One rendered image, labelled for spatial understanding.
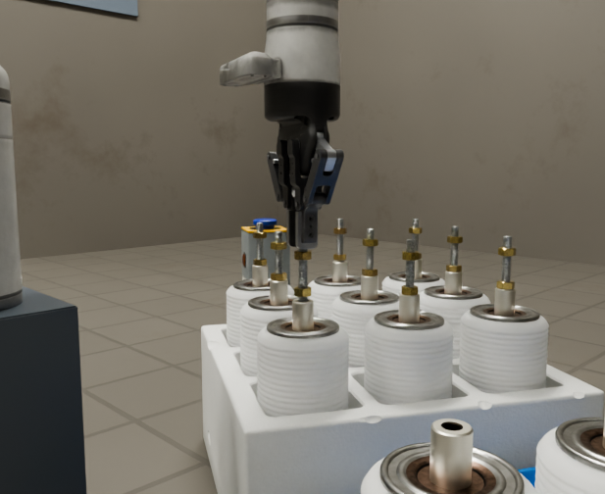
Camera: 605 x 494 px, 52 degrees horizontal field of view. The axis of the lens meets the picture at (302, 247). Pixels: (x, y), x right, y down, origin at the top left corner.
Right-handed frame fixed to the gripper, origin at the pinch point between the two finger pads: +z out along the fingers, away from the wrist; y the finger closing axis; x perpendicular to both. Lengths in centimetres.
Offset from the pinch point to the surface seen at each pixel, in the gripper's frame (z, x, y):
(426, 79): -50, -170, 208
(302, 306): 7.8, 0.4, -1.0
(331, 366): 13.2, -1.0, -4.7
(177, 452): 35.5, 6.2, 29.3
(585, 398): 18.0, -27.2, -12.8
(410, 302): 8.1, -11.4, -3.1
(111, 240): 31, -19, 261
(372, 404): 17.5, -5.2, -5.5
